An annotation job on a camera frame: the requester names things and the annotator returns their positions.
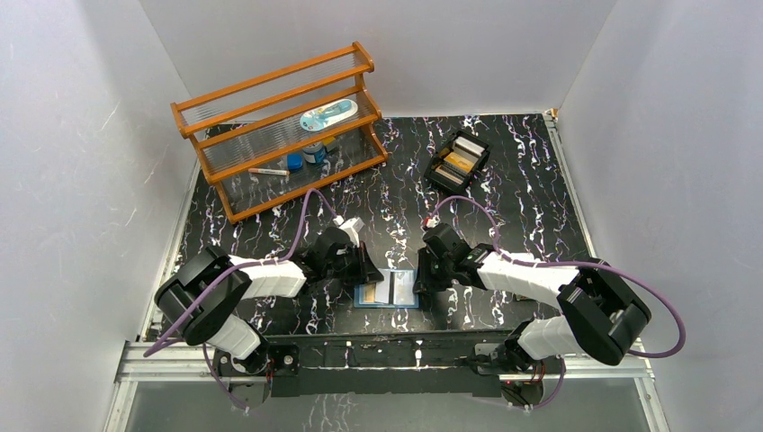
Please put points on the black card tray box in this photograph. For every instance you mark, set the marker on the black card tray box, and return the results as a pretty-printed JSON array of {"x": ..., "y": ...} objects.
[{"x": 452, "y": 168}]

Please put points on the blue small box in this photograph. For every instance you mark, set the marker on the blue small box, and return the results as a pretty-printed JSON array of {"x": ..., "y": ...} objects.
[{"x": 294, "y": 162}]

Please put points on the blue card holder wallet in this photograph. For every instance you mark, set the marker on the blue card holder wallet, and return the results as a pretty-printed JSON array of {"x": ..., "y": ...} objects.
[{"x": 357, "y": 299}]

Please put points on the orange credit card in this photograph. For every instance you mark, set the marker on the orange credit card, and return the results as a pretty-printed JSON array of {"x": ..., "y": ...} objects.
[{"x": 368, "y": 294}]

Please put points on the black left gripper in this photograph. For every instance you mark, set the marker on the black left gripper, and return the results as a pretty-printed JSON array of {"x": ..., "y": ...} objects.
[{"x": 363, "y": 265}]

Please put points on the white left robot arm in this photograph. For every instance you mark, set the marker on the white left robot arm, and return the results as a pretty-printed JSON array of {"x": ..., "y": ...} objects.
[{"x": 200, "y": 300}]

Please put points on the white blue packaged item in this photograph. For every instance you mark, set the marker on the white blue packaged item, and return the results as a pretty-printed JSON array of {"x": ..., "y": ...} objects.
[{"x": 327, "y": 115}]

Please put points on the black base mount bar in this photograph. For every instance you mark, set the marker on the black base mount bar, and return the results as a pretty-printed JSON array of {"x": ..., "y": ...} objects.
[{"x": 451, "y": 361}]

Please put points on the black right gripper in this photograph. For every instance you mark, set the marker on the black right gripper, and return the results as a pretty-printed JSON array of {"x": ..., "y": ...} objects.
[{"x": 424, "y": 283}]

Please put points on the white orange marker pen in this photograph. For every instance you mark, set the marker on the white orange marker pen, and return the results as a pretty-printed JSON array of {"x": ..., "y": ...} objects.
[{"x": 268, "y": 171}]

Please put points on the orange wooden shelf rack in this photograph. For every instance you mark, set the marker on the orange wooden shelf rack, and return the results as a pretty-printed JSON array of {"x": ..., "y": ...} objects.
[{"x": 255, "y": 123}]

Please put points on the small blue lidded jar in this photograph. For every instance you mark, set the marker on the small blue lidded jar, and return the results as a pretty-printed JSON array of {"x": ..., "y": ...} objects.
[{"x": 314, "y": 153}]

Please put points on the white credit card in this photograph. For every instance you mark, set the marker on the white credit card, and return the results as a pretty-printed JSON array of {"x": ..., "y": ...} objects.
[{"x": 403, "y": 284}]

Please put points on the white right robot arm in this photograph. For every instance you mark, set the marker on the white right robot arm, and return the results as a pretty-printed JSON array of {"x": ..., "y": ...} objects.
[{"x": 599, "y": 314}]

